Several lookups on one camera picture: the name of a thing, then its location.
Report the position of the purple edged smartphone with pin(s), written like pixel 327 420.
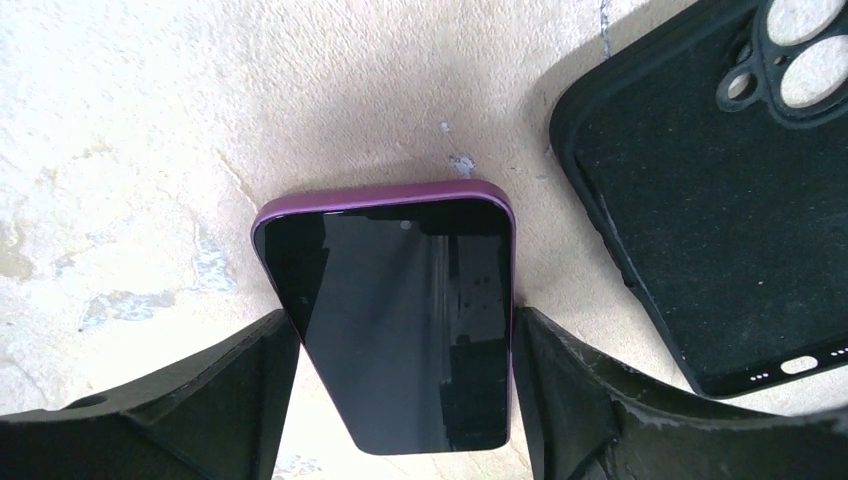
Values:
pixel 402 297

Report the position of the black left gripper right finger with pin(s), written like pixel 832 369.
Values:
pixel 588 416

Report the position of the black phone case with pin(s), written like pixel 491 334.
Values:
pixel 723 207

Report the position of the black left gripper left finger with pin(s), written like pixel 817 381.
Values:
pixel 217 414

